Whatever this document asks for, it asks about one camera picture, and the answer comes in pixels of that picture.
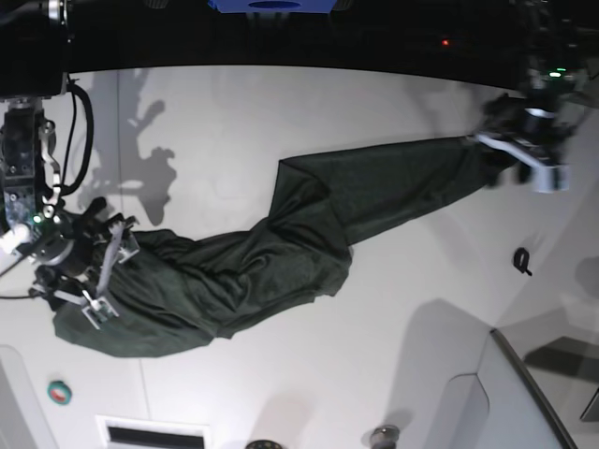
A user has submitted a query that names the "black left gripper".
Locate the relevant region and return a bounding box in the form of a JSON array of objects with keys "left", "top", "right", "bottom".
[{"left": 473, "top": 94, "right": 580, "bottom": 194}]

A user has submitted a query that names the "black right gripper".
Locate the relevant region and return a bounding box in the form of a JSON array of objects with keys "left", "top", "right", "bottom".
[{"left": 32, "top": 196, "right": 139, "bottom": 329}]

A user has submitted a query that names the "dark green t-shirt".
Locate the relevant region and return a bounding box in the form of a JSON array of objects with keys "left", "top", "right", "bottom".
[{"left": 52, "top": 138, "right": 514, "bottom": 358}]

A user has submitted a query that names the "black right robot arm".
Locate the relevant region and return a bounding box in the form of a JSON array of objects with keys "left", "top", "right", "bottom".
[{"left": 1, "top": 1, "right": 139, "bottom": 328}]

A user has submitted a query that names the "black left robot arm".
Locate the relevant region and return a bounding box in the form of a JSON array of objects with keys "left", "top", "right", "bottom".
[{"left": 471, "top": 1, "right": 594, "bottom": 194}]

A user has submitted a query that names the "small black clip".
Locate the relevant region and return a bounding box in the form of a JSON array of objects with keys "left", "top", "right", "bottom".
[{"left": 512, "top": 247, "right": 533, "bottom": 276}]

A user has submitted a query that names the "green red tape roll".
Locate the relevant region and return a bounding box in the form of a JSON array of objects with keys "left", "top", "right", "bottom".
[{"left": 47, "top": 381, "right": 72, "bottom": 405}]

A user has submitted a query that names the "white slotted vent plate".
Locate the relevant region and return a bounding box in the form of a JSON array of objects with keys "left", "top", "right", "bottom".
[{"left": 96, "top": 415, "right": 212, "bottom": 449}]

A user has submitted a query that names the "round metal knob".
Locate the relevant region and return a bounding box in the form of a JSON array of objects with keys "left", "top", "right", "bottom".
[{"left": 369, "top": 425, "right": 401, "bottom": 449}]

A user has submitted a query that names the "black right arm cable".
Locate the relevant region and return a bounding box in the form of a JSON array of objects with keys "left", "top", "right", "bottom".
[{"left": 55, "top": 79, "right": 96, "bottom": 197}]

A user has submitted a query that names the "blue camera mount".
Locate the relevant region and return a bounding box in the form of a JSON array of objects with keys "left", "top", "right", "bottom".
[{"left": 208, "top": 0, "right": 336, "bottom": 14}]

